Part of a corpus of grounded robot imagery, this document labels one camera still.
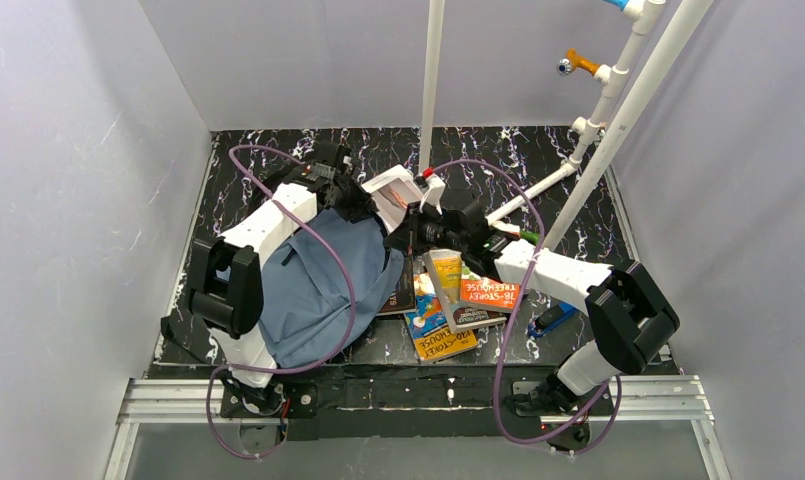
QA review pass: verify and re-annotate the orange blue pipe valve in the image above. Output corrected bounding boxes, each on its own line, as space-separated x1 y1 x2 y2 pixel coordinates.
557 48 600 76

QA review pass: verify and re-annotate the white pvc pipe frame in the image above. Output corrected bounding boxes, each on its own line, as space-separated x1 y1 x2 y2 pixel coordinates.
418 1 710 249

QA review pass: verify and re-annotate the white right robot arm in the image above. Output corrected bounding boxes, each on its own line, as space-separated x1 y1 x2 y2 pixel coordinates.
384 202 680 409

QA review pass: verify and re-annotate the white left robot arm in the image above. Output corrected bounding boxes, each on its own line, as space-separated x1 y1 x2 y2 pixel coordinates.
186 145 375 390

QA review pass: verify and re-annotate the dark three days book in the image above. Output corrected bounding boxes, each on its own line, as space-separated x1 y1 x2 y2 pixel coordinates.
377 257 416 316

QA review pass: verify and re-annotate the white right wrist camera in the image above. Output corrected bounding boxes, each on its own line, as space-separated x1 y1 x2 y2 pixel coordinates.
414 167 446 214

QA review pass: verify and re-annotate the light blue student backpack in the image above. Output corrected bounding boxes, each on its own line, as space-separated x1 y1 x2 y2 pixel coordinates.
258 210 405 368

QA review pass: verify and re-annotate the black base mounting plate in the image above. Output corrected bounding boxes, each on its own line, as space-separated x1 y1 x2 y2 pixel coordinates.
203 360 682 444

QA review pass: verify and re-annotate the colourful blue storey book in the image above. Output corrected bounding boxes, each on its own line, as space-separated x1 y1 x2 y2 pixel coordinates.
404 273 477 363

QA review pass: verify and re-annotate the beige paperback book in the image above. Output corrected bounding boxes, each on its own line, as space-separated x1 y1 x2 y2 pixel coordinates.
422 249 507 333

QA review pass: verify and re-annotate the white style magazine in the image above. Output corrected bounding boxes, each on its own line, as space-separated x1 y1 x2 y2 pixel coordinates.
362 165 424 233

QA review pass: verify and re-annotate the orange storey treehouse book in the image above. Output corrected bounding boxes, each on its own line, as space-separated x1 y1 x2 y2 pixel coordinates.
458 221 523 314

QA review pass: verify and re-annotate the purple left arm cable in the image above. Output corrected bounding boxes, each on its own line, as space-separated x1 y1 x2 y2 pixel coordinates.
205 144 358 462

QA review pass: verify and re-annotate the aluminium rail frame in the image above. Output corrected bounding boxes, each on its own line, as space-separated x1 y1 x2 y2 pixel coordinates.
104 375 731 479

